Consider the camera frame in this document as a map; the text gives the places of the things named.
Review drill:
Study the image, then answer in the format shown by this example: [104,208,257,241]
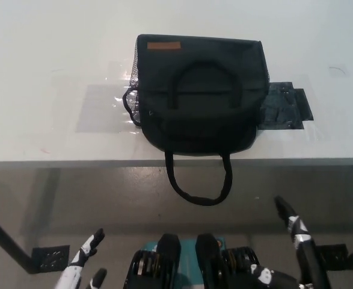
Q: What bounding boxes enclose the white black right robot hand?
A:
[248,195,334,289]

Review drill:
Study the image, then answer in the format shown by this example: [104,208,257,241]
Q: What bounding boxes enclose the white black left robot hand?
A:
[55,228,108,289]

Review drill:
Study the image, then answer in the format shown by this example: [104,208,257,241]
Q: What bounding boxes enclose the black soft travel bag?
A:
[121,33,270,207]

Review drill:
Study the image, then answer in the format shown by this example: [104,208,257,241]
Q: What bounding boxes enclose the black floor tape patch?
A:
[316,243,350,267]
[31,244,70,272]

